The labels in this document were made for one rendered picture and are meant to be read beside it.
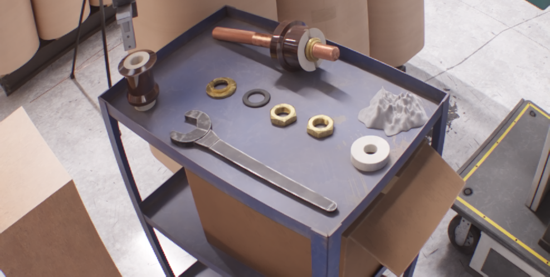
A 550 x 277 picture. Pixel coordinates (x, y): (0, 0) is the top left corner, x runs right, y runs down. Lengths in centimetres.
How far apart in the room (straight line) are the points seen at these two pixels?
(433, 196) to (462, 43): 200
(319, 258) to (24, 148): 68
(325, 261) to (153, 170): 151
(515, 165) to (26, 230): 158
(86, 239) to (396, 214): 64
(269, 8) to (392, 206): 83
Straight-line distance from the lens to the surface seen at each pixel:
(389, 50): 241
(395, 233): 109
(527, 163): 197
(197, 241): 147
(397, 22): 235
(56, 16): 317
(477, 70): 291
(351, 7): 204
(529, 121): 216
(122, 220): 226
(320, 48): 122
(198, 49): 141
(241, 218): 123
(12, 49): 308
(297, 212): 101
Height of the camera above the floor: 164
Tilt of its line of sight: 40 degrees down
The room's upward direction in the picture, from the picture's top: 5 degrees counter-clockwise
